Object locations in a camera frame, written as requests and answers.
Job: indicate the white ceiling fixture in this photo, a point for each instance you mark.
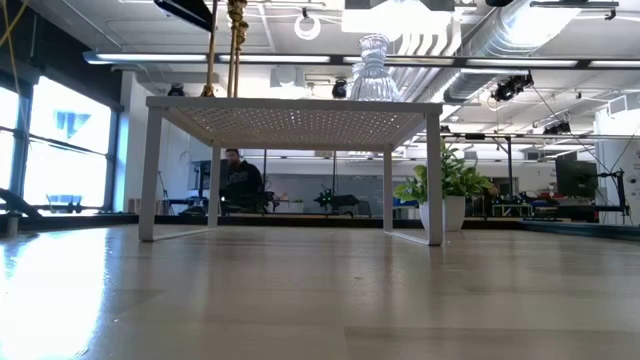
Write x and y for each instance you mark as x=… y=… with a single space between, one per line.
x=415 y=22

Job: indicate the person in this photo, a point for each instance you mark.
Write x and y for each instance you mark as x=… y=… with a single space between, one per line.
x=242 y=182

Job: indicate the round black ceiling device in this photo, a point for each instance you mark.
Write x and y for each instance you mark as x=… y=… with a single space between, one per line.
x=340 y=89

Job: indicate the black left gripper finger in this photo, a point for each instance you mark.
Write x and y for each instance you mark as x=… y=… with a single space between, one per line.
x=190 y=11

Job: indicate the small black ceiling device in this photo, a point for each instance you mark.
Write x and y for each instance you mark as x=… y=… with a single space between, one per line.
x=176 y=91

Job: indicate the green potted plant white pot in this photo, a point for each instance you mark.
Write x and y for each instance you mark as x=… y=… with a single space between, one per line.
x=454 y=212

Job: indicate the long ceiling light strip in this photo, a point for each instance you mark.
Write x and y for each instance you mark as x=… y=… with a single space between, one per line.
x=275 y=58

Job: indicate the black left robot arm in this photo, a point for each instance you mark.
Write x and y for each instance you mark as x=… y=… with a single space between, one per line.
x=20 y=204

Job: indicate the black ceiling track camera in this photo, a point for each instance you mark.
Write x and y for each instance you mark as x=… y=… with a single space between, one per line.
x=510 y=87

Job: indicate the white perforated metal shelf riser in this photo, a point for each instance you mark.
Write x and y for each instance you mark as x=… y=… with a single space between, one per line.
x=295 y=106

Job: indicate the grey cylinder post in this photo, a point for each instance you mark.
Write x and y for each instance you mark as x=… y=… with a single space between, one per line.
x=12 y=225

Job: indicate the silver ventilation duct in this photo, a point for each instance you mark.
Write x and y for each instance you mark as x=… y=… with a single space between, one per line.
x=500 y=40

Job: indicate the black computer monitor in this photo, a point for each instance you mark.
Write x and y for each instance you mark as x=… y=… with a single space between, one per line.
x=575 y=180

